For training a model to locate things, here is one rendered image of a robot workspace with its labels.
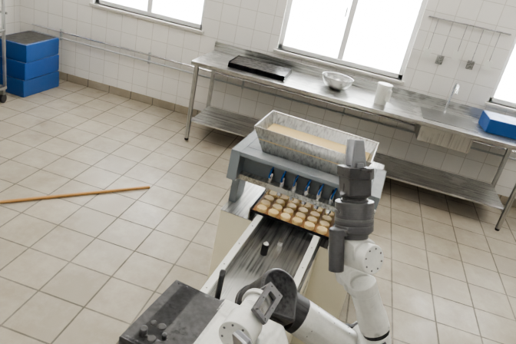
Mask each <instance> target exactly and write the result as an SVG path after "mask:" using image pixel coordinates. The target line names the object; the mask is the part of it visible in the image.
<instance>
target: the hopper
mask: <svg viewBox="0 0 516 344"><path fill-rule="evenodd" d="M254 127H255V130H256V134H257V137H258V139H259V142H260V146H261V148H262V151H263V152H266V153H268V154H273V155H276V156H278V157H282V158H285V159H287V160H291V161H294V162H297V163H299V164H303V165H306V166H308V167H312V168H315V169H317V170H321V171H324V172H326V173H329V174H334V175H336V176H339V175H337V165H340V164H344V160H345V154H346V143H347V139H356V140H364V142H365V158H366V166H367V167H369V166H370V164H372V162H373V159H374V156H375V153H376V150H377V147H378V145H379V142H376V141H372V140H369V139H366V138H364V137H359V136H356V135H354V134H349V133H346V132H344V131H339V130H336V129H333V128H331V127H327V126H323V125H321V124H317V123H313V122H311V121H306V120H303V119H301V118H298V117H294V116H291V115H288V114H284V113H281V112H278V111H274V110H272V111H271V112H270V113H268V115H267V116H265V117H264V118H263V119H261V120H260V121H259V122H257V123H256V124H255V125H254Z"/></svg>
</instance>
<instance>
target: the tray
mask: <svg viewBox="0 0 516 344"><path fill-rule="evenodd" d="M264 194H265V193H264ZM264 194H263V195H264ZM263 195H262V197H263ZM262 197H261V198H262ZM261 198H260V199H261ZM260 199H259V200H258V201H257V202H256V204H255V205H254V206H253V208H254V207H255V206H256V205H257V203H258V202H259V201H260ZM253 208H252V209H250V212H252V213H256V214H259V215H260V216H263V217H267V218H269V219H271V220H275V221H277V222H280V223H284V224H286V225H288V226H291V227H294V228H296V229H299V230H302V231H305V232H307V233H311V234H313V235H316V236H318V237H322V238H324V239H327V240H329V238H328V237H327V236H324V235H322V234H319V233H316V232H313V231H311V230H307V229H305V228H302V227H299V226H297V225H294V224H291V223H288V222H286V221H283V220H280V219H277V218H275V217H271V216H269V215H266V214H264V213H261V212H258V211H256V210H253Z"/></svg>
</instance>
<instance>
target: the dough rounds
mask: <svg viewBox="0 0 516 344"><path fill-rule="evenodd" d="M276 194H277V192H276V191H273V190H270V192H269V194H264V195H263V197H262V198H261V199H260V201H259V202H258V203H257V205H256V206H255V207H254V208H253V210H256V211H258V212H261V213H264V214H266V215H269V216H271V217H275V218H277V219H280V220H283V221H286V222H288V223H291V224H294V225H297V226H299V227H302V228H305V229H307V230H311V231H313V232H316V233H319V234H322V235H324V236H326V237H329V228H330V227H333V224H334V223H335V212H332V211H331V213H330V214H329V215H328V216H326V212H325V210H326V209H324V208H321V207H319V208H318V210H317V211H313V205H312V204H311V203H306V205H305V206H304V207H301V203H300V202H301V200H297V199H295V198H294V201H293V202H292V203H290V202H289V196H287V195H284V194H283V195H282V196H281V198H279V199H278V198H277V195H276Z"/></svg>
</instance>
